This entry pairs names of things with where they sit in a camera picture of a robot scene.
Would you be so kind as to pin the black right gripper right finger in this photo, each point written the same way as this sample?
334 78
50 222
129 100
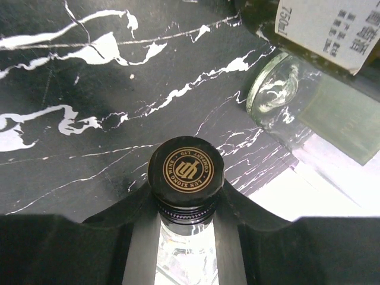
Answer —
255 246

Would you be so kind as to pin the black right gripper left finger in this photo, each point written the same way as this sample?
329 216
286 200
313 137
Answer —
116 246

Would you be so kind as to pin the clear glass bottle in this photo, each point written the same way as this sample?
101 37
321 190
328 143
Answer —
301 106

